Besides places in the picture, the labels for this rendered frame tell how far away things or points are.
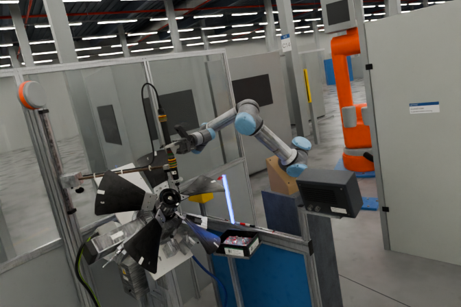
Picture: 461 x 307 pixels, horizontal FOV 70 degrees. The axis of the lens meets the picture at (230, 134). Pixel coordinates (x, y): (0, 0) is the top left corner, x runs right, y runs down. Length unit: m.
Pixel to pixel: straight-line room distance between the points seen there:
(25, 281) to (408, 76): 2.92
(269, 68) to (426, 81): 3.74
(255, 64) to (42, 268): 4.64
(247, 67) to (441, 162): 3.74
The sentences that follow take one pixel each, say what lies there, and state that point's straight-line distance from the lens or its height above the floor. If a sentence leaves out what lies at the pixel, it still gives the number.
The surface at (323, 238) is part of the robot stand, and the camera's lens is 2.34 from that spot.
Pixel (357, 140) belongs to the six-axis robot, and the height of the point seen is 0.52.
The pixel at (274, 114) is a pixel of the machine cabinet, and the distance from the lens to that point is 6.20.
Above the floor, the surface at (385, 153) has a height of 0.91.
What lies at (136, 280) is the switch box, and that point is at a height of 0.73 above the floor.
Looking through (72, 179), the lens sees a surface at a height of 1.38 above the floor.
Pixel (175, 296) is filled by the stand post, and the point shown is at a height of 0.62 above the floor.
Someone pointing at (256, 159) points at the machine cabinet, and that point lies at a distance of 5.95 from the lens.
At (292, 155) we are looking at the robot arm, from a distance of 1.92.
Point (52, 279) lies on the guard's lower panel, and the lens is 2.44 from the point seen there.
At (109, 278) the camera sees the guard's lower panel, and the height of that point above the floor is 0.59.
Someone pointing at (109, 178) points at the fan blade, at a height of 1.39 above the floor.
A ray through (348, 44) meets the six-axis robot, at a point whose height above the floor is 1.94.
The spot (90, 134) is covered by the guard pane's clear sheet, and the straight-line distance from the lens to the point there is 2.39.
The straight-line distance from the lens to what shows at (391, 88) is 2.95.
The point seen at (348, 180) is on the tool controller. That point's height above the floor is 1.23.
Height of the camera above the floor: 1.77
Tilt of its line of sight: 9 degrees down
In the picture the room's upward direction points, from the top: 11 degrees counter-clockwise
